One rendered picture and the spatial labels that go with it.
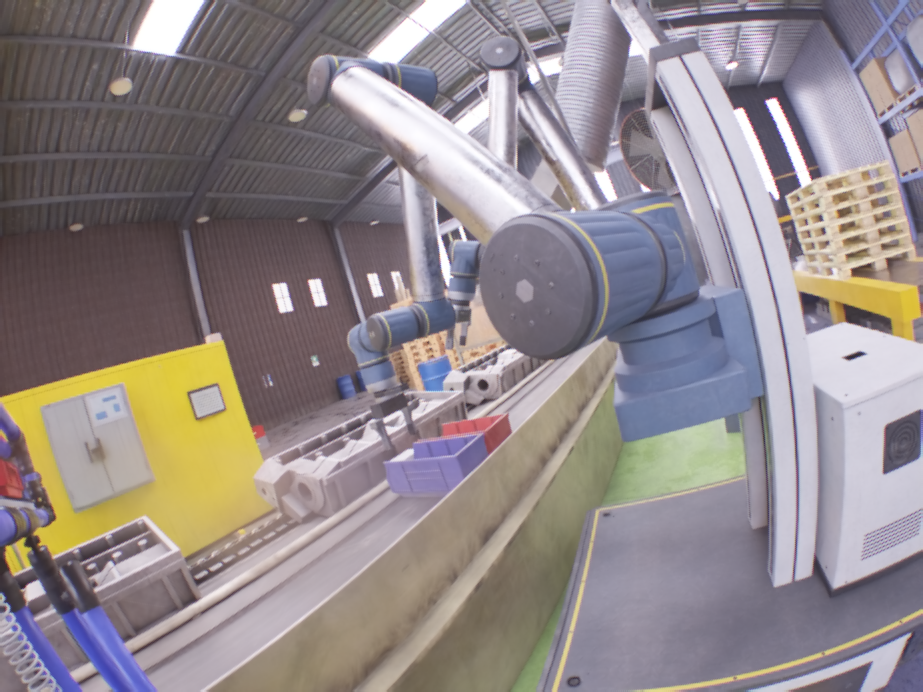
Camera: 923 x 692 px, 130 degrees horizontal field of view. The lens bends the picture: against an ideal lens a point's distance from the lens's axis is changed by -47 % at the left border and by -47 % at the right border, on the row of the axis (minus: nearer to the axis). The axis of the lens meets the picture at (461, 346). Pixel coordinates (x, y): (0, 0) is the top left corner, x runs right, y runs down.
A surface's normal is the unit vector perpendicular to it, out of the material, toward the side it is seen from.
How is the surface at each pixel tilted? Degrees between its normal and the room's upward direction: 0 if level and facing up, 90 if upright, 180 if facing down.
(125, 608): 100
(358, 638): 91
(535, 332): 96
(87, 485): 90
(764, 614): 0
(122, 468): 90
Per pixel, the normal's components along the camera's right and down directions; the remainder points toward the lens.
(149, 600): 0.86, -0.07
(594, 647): -0.31, -0.95
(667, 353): -0.43, 0.18
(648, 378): -0.75, 0.27
